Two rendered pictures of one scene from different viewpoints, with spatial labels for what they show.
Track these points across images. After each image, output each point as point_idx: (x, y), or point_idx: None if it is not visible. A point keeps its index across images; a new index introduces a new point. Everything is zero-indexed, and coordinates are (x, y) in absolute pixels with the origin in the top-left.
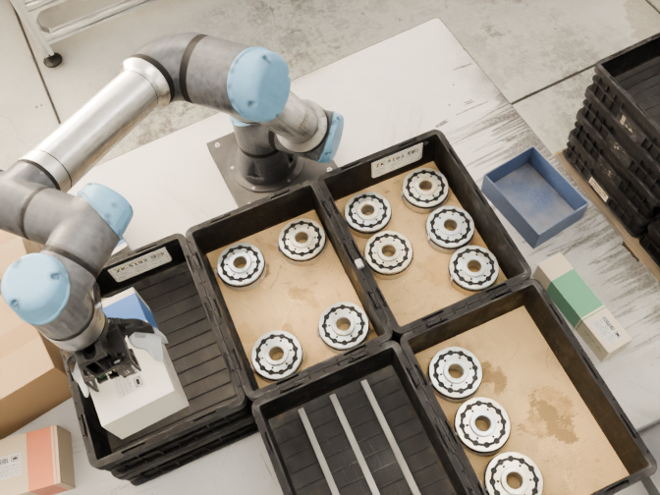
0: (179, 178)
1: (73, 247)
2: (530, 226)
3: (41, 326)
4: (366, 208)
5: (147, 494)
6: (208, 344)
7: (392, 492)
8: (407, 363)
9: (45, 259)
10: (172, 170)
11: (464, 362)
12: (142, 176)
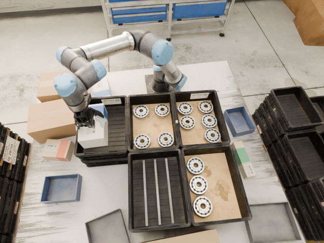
0: (133, 82)
1: (82, 75)
2: (235, 129)
3: (63, 98)
4: (185, 107)
5: (90, 170)
6: (123, 131)
7: (162, 195)
8: (181, 156)
9: (71, 75)
10: (132, 79)
11: (199, 163)
12: (123, 78)
